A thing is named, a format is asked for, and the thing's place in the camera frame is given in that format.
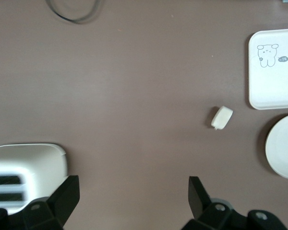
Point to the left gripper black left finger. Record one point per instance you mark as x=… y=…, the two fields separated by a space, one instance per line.
x=62 y=206

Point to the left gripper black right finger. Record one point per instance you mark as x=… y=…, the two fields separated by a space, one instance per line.
x=201 y=206

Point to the white steamed bun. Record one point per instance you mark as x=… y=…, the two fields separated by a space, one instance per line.
x=222 y=117

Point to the beige round bowl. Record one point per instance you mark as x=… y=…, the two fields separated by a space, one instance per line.
x=285 y=148

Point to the cream two-slot toaster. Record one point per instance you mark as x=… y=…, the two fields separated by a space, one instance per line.
x=38 y=160

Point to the beige rabbit print tray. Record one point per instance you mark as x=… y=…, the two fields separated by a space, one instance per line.
x=273 y=88

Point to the brown table mat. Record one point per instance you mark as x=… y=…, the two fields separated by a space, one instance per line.
x=134 y=83

